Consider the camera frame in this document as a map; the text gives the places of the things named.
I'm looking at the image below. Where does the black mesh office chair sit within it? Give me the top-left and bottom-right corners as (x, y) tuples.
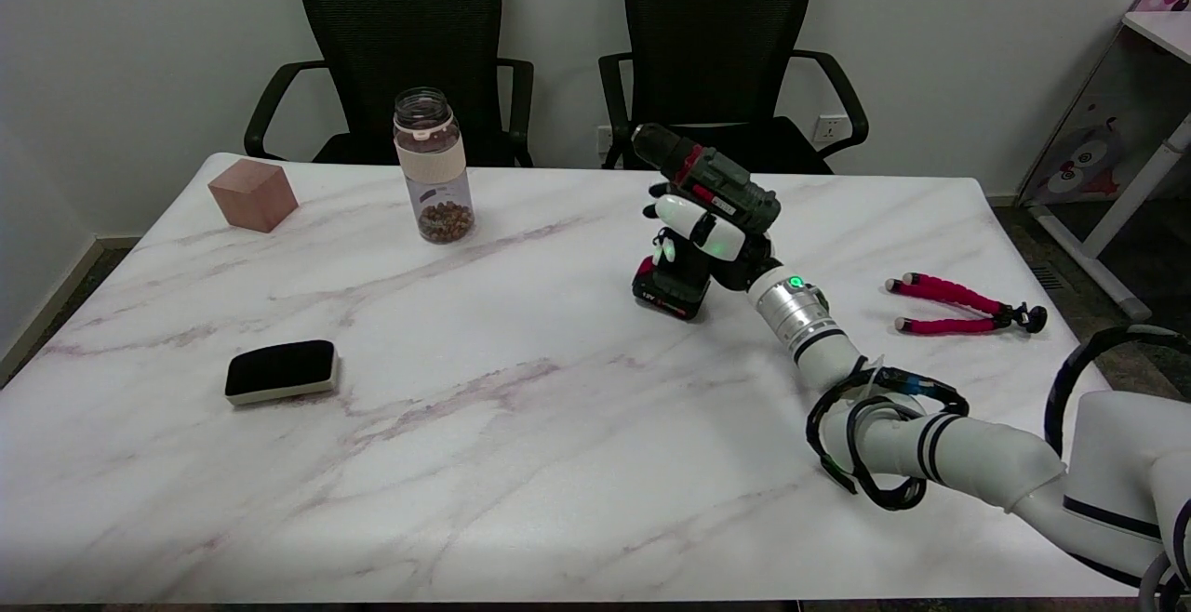
(598, 0), (870, 175)
(244, 0), (536, 168)

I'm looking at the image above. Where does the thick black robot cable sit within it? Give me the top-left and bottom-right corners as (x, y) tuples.
(1043, 323), (1191, 457)

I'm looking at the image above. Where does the green red power screwdriver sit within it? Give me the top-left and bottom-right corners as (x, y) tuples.
(630, 124), (783, 321)

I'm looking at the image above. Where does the white desk with cartoon panel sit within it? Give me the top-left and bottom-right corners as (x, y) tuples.
(1018, 11), (1191, 321)

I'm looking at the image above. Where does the pink wooden cube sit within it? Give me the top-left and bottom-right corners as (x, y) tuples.
(207, 158), (300, 234)

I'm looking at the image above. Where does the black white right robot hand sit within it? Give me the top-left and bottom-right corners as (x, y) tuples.
(644, 182), (781, 293)

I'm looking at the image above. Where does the black whiteboard eraser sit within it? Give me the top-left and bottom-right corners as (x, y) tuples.
(224, 339), (339, 406)

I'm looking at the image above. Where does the thin black robot cable bundle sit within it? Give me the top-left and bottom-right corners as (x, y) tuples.
(806, 363), (970, 512)

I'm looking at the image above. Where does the red flexible mini tripod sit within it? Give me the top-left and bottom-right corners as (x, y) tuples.
(885, 272), (1049, 336)

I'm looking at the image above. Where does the clear jar with nuts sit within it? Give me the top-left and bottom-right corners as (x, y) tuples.
(393, 87), (476, 245)

